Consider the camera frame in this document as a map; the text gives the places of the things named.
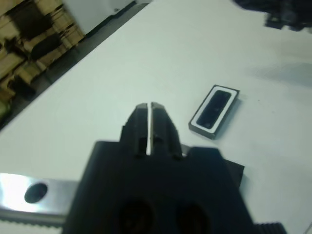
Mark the black mesh office chair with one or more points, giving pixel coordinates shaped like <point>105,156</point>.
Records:
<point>41,31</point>

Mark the stacked wooden crates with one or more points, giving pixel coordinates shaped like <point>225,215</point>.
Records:
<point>70,36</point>

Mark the black box white lining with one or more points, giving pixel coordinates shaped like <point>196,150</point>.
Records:
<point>195,125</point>

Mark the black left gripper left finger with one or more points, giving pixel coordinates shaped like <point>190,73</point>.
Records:
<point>137,131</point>

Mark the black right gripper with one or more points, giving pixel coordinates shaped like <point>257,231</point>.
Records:
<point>295,14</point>

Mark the black glossy box lid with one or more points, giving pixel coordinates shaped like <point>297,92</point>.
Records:
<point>235,174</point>

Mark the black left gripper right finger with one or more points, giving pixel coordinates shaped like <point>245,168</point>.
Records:
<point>165,134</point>

